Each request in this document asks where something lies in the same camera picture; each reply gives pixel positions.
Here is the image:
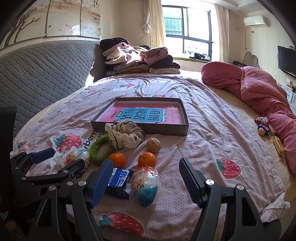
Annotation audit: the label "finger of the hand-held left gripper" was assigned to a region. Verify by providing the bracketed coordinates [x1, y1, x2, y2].
[10, 147, 56, 176]
[21, 159, 85, 186]

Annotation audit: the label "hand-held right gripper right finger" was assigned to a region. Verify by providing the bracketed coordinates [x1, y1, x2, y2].
[179, 158, 281, 241]

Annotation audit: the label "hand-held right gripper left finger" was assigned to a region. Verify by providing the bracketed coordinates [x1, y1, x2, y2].
[28, 158, 114, 241]

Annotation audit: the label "red toy egg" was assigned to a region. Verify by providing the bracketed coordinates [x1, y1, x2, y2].
[65, 148, 90, 171]

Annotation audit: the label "blue snack packet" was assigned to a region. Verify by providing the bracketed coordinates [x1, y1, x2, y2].
[104, 167, 134, 200]

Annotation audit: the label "tangerine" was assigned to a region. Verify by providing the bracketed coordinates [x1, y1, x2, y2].
[138, 152, 157, 168]
[108, 152, 127, 168]

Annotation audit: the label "green fuzzy ring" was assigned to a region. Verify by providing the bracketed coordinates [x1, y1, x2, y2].
[89, 135, 117, 166]

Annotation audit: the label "blue toy egg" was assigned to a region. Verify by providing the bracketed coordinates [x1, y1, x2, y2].
[131, 166, 164, 208]

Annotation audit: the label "walnut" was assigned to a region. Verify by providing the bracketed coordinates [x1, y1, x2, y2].
[146, 138, 161, 153]

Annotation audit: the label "cream scrunchie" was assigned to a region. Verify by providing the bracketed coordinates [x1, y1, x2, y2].
[105, 120, 146, 151]

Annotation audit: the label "grey cardboard box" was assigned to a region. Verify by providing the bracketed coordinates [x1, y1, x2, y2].
[91, 97, 189, 137]

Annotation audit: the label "grey quilted headboard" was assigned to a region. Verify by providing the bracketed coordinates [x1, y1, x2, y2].
[0, 40, 107, 137]

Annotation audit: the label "pink and blue book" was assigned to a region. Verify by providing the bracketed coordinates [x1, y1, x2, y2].
[96, 102, 183, 124]

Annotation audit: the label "beige mattress sheet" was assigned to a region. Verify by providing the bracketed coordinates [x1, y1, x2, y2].
[208, 86, 296, 209]

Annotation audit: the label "small doll toy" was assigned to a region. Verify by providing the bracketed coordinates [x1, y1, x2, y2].
[257, 124, 270, 136]

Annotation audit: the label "patterned snack bag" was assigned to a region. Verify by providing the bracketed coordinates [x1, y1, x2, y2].
[254, 116, 270, 127]

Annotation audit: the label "yellow snack packet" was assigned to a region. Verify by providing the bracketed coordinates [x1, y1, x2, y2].
[273, 136, 285, 155]

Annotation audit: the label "cream folded garment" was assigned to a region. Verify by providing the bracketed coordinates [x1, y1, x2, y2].
[151, 67, 181, 75]

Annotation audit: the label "leopard print garment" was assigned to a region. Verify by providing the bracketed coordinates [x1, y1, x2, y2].
[162, 61, 181, 70]

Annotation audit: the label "pink quilt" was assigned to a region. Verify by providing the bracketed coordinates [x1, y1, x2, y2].
[201, 61, 296, 174]

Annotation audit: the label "tan folded garment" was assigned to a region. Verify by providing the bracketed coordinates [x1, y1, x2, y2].
[113, 63, 151, 75]

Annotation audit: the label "green windowsill cushion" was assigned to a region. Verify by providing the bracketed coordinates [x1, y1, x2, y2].
[172, 57, 212, 63]

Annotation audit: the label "dark purple garment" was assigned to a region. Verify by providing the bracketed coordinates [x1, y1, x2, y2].
[150, 57, 174, 69]

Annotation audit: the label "dark clothes on windowsill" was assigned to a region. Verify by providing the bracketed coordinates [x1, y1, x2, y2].
[190, 53, 211, 61]

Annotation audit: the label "beige printed garment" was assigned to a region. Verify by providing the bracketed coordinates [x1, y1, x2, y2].
[103, 45, 140, 65]

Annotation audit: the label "flower painted wardrobe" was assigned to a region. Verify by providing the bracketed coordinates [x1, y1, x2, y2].
[0, 0, 102, 47]

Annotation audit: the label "pink fleece garment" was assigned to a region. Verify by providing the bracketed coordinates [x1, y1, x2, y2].
[140, 47, 169, 65]

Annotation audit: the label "black garment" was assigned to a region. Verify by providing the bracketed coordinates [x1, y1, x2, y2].
[100, 38, 131, 49]

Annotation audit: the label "white curved chair back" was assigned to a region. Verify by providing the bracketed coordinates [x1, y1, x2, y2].
[242, 51, 260, 69]

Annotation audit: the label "white drawer cabinet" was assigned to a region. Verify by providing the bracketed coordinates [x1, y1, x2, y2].
[283, 83, 296, 103]

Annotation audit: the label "black framed window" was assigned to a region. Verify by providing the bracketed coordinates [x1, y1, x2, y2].
[162, 5, 214, 62]

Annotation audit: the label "cream curtain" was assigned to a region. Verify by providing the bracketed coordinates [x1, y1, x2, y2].
[148, 0, 167, 50]
[214, 3, 230, 63]

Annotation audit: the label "black television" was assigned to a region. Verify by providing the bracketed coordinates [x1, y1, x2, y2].
[277, 46, 296, 78]

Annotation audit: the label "white air conditioner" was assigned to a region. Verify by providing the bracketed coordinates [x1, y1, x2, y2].
[243, 15, 269, 27]

